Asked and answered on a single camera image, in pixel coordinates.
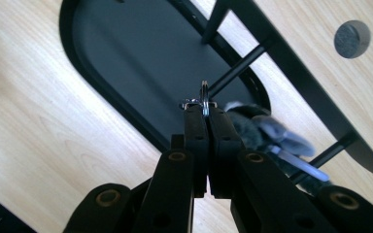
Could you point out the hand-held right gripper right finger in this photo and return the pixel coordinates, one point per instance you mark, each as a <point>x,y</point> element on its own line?
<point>221,145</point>

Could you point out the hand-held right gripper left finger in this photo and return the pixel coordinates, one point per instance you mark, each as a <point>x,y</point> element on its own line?
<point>198,142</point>

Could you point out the grey round desk hole cover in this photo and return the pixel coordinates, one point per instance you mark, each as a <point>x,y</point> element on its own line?
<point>352,39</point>

